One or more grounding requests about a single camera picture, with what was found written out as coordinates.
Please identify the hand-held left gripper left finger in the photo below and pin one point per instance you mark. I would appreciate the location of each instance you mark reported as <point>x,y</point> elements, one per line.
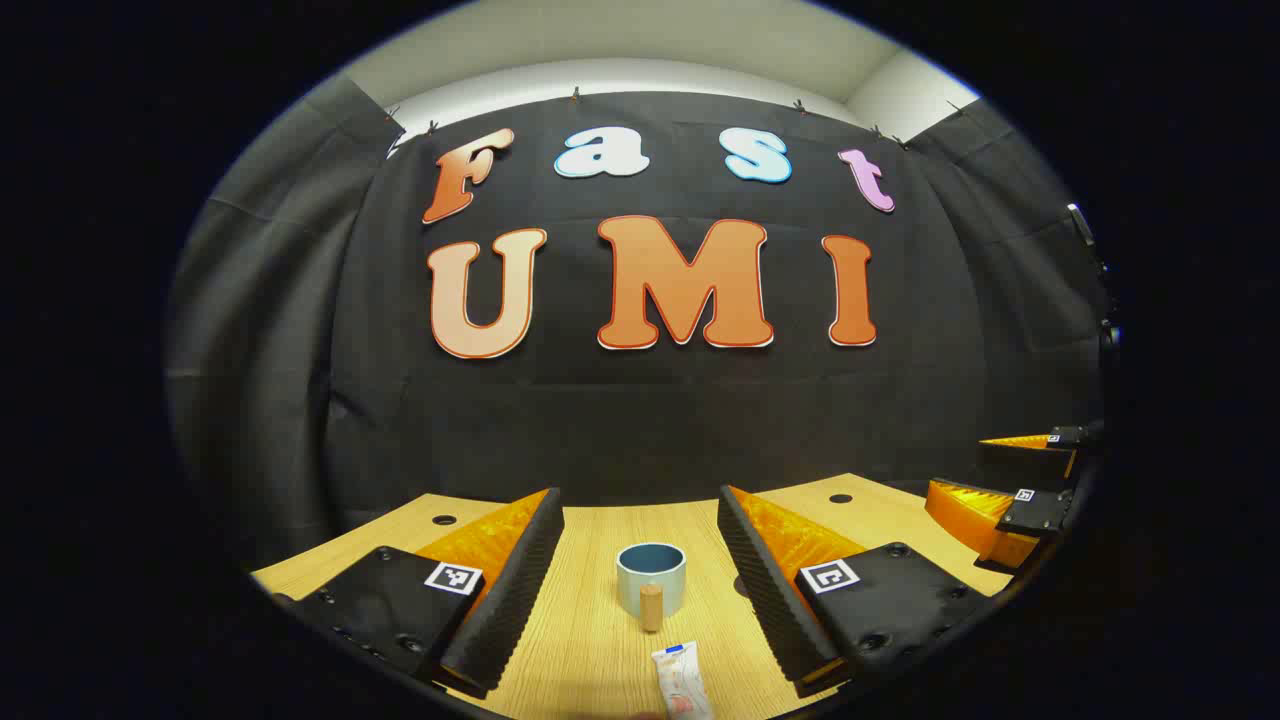
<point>510,600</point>

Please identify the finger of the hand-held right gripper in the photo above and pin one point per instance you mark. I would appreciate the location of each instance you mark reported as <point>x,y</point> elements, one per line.
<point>1035,512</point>
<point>1030,460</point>

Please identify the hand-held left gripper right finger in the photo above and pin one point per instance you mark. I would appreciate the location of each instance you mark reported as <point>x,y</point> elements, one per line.
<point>765,590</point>

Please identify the white toothpaste tube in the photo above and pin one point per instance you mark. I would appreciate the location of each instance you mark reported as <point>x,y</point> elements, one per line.
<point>680,680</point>

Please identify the wooden desktop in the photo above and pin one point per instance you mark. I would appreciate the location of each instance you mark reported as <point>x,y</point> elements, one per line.
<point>590,640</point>

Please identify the black stand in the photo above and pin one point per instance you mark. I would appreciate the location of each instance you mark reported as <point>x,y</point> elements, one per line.
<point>1083,230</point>

